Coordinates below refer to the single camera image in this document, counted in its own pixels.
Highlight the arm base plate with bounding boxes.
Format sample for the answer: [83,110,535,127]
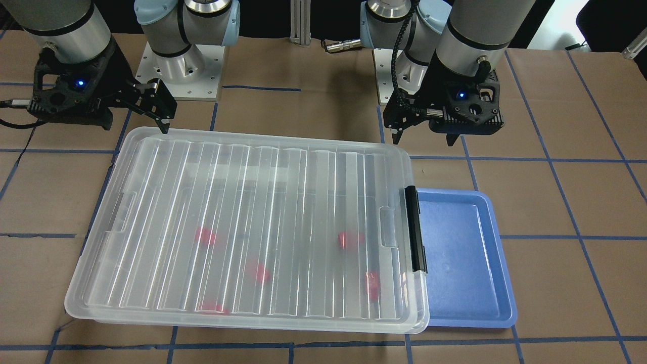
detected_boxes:
[135,43,228,102]
[372,49,435,106]

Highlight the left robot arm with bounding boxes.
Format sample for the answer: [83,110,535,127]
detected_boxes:
[360,1,533,147]

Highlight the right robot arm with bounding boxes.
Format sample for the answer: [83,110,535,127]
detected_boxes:
[2,1,241,134]

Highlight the blue plastic tray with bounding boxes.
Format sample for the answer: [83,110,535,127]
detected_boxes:
[418,188,518,329]

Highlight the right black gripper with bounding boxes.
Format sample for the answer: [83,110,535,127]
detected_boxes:
[26,38,177,134]

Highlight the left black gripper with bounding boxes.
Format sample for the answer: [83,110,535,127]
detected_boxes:
[382,51,504,147]

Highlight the clear plastic box lid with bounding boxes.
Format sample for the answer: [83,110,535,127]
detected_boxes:
[64,127,430,334]

